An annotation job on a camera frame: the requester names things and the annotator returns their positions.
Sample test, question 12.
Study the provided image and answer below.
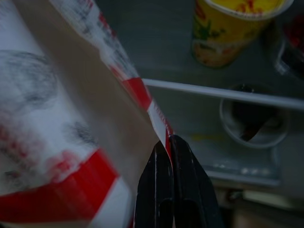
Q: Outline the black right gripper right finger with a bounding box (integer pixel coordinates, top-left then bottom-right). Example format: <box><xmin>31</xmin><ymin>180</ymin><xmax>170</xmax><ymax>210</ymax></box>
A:
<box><xmin>171</xmin><ymin>134</ymin><xmax>225</xmax><ymax>228</ymax></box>

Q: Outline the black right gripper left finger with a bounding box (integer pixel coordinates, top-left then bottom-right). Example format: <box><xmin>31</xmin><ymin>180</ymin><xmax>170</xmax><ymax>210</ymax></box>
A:
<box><xmin>134</xmin><ymin>142</ymin><xmax>177</xmax><ymax>228</ymax></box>

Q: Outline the red white paper bag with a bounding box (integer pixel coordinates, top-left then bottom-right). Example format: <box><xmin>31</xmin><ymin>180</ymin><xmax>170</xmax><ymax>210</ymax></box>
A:
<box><xmin>0</xmin><ymin>0</ymin><xmax>175</xmax><ymax>228</ymax></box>

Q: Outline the white rimmed glass shelf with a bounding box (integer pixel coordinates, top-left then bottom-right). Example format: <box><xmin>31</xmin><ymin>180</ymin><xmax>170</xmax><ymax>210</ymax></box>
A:
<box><xmin>133</xmin><ymin>0</ymin><xmax>304</xmax><ymax>110</ymax></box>
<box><xmin>147</xmin><ymin>104</ymin><xmax>304</xmax><ymax>188</ymax></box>

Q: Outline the white round bowl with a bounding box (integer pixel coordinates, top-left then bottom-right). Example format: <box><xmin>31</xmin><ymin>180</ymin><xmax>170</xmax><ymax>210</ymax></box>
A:
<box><xmin>219</xmin><ymin>83</ymin><xmax>289</xmax><ymax>149</ymax></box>

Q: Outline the yellow instant noodle cup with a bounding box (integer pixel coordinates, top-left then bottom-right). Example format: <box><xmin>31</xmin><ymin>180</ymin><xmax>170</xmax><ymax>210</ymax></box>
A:
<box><xmin>191</xmin><ymin>0</ymin><xmax>295</xmax><ymax>69</ymax></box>

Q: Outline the metal bowl with red food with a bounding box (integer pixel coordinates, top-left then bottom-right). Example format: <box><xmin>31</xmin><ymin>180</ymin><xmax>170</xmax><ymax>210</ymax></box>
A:
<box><xmin>275</xmin><ymin>14</ymin><xmax>304</xmax><ymax>79</ymax></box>

